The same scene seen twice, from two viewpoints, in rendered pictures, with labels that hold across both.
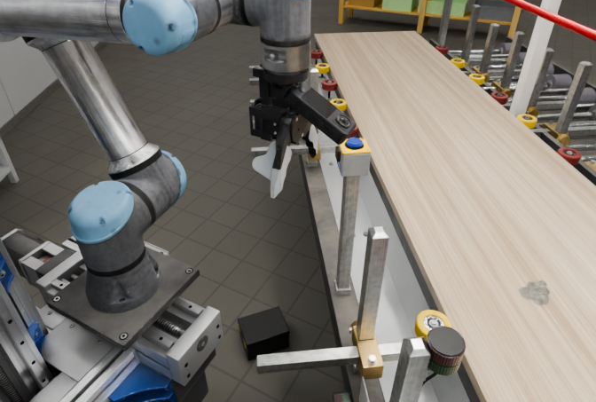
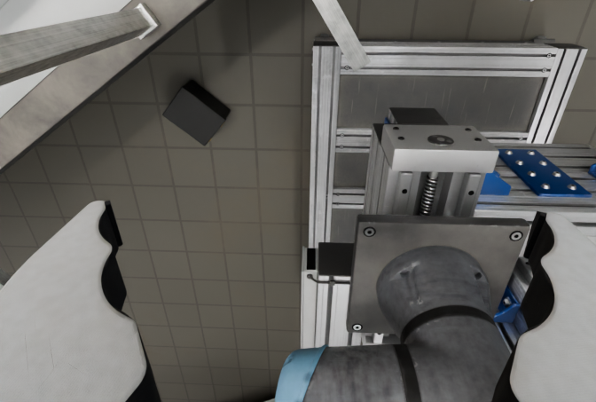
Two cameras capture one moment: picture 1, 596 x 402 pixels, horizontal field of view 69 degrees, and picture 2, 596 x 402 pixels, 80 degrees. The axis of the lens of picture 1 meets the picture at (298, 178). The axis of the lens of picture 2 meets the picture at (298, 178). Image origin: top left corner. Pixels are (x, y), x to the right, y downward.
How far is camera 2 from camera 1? 0.70 m
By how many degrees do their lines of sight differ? 45
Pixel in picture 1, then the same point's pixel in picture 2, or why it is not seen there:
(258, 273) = (134, 160)
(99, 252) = not seen: hidden behind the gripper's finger
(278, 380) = (231, 70)
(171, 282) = (402, 240)
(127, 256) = (482, 332)
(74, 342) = not seen: hidden behind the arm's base
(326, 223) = (38, 110)
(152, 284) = (435, 261)
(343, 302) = (165, 7)
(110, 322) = (497, 262)
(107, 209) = not seen: outside the picture
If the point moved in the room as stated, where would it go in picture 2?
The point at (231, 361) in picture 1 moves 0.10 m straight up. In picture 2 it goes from (240, 124) to (236, 134)
